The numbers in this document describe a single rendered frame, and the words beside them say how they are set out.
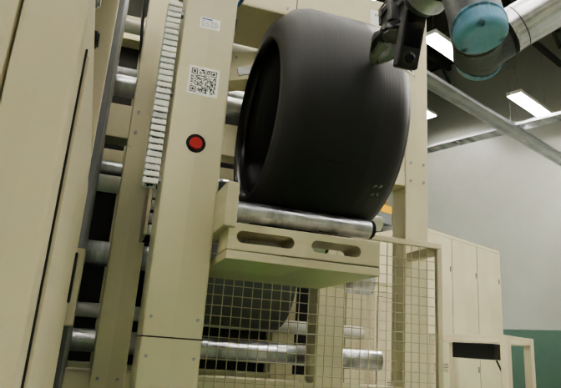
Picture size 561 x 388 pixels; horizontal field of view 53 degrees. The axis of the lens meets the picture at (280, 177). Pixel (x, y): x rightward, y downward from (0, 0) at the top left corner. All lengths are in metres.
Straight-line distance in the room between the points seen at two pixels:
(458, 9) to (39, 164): 0.76
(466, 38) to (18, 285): 0.80
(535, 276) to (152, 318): 12.32
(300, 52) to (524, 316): 12.27
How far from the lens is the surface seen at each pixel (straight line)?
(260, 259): 1.21
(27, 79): 0.47
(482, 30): 1.01
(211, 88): 1.40
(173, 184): 1.30
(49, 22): 0.49
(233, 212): 1.19
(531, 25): 1.16
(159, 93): 1.38
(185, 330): 1.27
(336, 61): 1.28
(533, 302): 13.28
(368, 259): 1.30
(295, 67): 1.28
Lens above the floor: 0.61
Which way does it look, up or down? 17 degrees up
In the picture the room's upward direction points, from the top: 4 degrees clockwise
